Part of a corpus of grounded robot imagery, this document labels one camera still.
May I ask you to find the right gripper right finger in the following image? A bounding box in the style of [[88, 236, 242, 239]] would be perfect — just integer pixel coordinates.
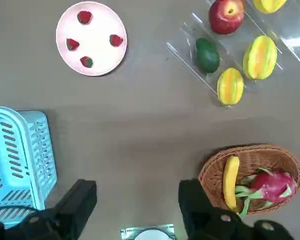
[[178, 178, 296, 240]]

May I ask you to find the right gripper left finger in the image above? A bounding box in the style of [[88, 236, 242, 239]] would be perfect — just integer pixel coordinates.
[[0, 178, 98, 240]]

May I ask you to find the yellow star fruit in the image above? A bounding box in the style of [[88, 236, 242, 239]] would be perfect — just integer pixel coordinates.
[[251, 0, 288, 14], [242, 35, 279, 81], [216, 67, 245, 106]]

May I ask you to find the blue plastic basket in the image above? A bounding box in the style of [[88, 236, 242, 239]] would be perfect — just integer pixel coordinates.
[[0, 106, 58, 230]]

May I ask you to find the brown wicker basket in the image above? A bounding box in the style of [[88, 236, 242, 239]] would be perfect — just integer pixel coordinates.
[[198, 143, 300, 217]]

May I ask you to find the clear acrylic display shelf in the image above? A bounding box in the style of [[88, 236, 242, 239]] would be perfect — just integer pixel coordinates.
[[166, 0, 300, 110]]

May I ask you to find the yellow banana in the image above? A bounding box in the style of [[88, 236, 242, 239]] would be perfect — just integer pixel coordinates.
[[223, 155, 241, 214]]

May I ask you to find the pink dragon fruit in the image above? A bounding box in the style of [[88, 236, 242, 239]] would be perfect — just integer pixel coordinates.
[[234, 167, 298, 218]]

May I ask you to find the red strawberry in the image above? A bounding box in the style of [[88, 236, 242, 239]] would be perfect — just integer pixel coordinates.
[[76, 10, 93, 25], [109, 34, 124, 47], [79, 56, 94, 69], [66, 38, 80, 52]]

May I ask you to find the pink round plate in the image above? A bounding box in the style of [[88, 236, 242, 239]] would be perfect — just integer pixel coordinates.
[[55, 1, 128, 77]]

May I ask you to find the green avocado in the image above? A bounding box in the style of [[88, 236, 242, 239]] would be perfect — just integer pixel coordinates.
[[195, 37, 221, 74]]

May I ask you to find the red apple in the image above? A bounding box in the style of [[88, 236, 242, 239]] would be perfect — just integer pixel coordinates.
[[208, 0, 246, 35]]

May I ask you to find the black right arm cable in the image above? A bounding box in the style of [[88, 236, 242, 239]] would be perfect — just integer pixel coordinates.
[[0, 202, 40, 218]]

